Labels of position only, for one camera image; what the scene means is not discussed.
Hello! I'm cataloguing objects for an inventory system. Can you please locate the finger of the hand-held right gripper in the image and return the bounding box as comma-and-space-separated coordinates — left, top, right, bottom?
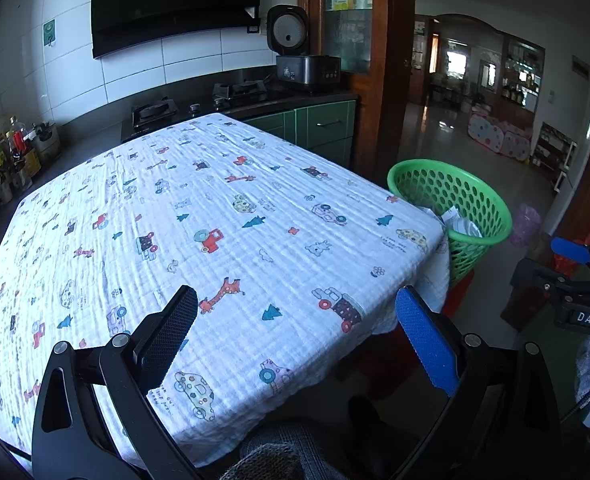
550, 236, 590, 266
510, 259, 576, 306

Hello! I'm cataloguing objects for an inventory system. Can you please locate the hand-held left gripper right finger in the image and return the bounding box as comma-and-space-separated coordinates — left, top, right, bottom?
395, 285, 562, 480

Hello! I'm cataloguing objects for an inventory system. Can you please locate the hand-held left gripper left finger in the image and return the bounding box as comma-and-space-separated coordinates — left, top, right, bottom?
31, 285, 199, 480

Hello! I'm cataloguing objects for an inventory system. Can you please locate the green plastic basket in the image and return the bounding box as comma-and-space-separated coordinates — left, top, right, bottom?
386, 159, 513, 288

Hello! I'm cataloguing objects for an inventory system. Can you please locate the red plastic bag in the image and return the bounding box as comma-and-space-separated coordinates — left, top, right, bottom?
552, 229, 590, 276

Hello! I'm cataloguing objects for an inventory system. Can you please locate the pink plastic bag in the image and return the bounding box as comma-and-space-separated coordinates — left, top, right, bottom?
510, 203, 541, 246

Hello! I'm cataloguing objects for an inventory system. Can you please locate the low storage shelf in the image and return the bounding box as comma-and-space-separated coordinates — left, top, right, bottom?
530, 122, 578, 191

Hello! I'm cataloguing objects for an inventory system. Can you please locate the polka dot play tent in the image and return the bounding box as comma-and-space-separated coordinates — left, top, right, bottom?
468, 114, 533, 161

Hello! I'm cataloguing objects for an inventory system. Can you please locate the white printed tablecloth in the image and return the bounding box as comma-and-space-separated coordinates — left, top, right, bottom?
0, 112, 451, 471

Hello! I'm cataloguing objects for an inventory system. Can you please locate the person's grey knit clothing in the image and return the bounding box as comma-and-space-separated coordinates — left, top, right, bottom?
220, 420, 351, 480

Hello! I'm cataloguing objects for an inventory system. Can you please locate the black gas stove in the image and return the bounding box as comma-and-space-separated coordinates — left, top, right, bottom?
120, 79, 296, 142

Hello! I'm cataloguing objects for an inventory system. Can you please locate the metal pot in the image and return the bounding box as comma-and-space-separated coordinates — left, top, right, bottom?
30, 122, 62, 163

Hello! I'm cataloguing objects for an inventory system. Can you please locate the wooden glass door cabinet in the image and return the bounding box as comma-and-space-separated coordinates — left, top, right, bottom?
296, 0, 416, 196

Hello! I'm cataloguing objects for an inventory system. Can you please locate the green kitchen cabinet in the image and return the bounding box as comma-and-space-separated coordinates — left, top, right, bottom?
245, 100, 358, 168

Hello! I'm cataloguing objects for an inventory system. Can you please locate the group of condiment bottles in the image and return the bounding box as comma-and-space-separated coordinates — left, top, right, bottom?
0, 116, 43, 196

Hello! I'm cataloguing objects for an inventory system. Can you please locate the black rice cooker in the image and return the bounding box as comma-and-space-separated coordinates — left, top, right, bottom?
266, 5, 342, 93

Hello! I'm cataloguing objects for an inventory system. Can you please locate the black range hood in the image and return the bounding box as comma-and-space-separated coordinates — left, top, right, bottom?
87, 0, 271, 60

